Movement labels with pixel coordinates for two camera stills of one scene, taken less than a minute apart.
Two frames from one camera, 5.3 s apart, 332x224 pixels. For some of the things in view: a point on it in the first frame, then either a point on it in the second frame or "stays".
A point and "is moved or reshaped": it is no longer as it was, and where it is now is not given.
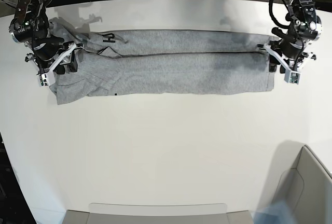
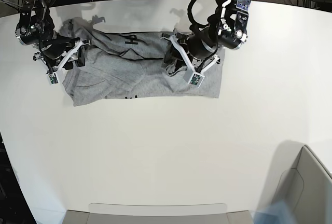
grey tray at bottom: [156, 213] stays
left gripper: [287, 46] to [201, 46]
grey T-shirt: [157, 61] is moved or reshaped
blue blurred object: [278, 212] stays
